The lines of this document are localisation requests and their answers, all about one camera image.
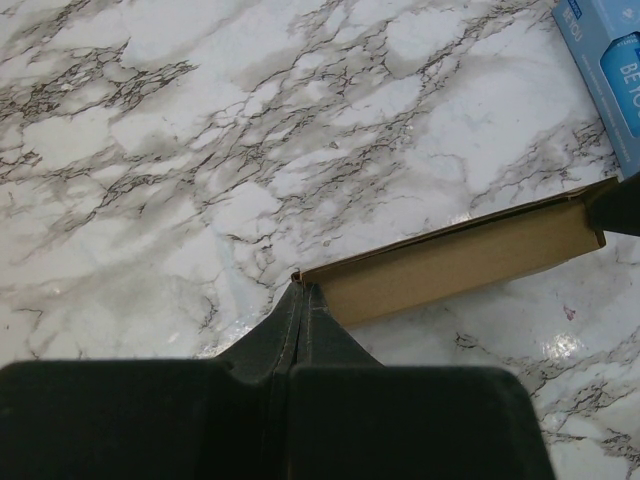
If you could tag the blue rectangular pack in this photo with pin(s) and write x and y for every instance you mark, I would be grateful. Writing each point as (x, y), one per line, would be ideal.
(603, 38)

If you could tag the brown cardboard paper box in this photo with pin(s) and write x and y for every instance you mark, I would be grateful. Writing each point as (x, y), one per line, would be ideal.
(483, 251)

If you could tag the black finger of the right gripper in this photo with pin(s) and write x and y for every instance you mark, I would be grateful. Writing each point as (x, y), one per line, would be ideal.
(616, 208)

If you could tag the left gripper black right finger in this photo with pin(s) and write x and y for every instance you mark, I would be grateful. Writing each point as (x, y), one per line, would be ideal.
(322, 341)

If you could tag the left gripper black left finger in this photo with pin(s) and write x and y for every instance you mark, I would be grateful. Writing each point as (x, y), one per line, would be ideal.
(269, 349)

